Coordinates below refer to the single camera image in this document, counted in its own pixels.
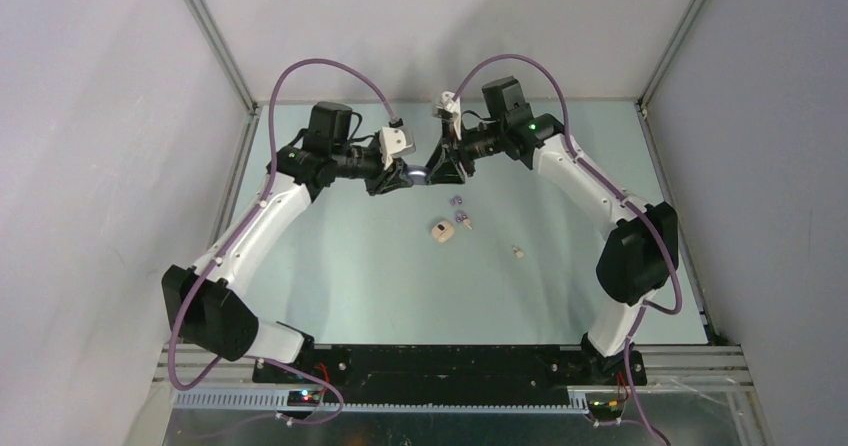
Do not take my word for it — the purple cable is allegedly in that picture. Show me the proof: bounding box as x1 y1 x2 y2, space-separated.
166 58 401 426
452 53 684 446

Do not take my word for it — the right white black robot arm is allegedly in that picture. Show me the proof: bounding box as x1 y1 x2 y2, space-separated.
425 76 679 384

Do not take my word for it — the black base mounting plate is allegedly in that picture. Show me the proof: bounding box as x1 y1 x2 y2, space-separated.
252 345 647 405

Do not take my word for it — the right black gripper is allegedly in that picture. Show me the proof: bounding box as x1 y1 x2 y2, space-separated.
425 118 506 187

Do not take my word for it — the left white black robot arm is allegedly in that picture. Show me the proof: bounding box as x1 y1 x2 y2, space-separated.
162 102 414 383

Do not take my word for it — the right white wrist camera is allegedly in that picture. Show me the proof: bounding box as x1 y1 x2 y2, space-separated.
432 91 462 140

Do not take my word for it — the aluminium frame rail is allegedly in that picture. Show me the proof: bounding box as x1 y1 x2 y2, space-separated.
152 344 755 393

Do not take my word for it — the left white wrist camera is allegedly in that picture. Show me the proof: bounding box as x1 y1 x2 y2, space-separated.
378 126 416 170

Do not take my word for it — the purple earbud charging case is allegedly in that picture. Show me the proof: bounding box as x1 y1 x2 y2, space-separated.
405 165 430 185

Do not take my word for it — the beige earbud charging case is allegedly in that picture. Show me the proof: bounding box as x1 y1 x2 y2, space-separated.
431 220 455 243

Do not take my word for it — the grey slotted cable duct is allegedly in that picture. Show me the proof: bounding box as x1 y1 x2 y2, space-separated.
173 388 589 415

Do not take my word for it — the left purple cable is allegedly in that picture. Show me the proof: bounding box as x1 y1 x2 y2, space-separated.
166 58 401 426

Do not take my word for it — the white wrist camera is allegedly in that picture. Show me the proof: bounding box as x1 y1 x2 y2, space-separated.
432 91 462 140
378 126 416 170

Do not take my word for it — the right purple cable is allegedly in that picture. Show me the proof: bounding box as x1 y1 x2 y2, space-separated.
452 53 684 446

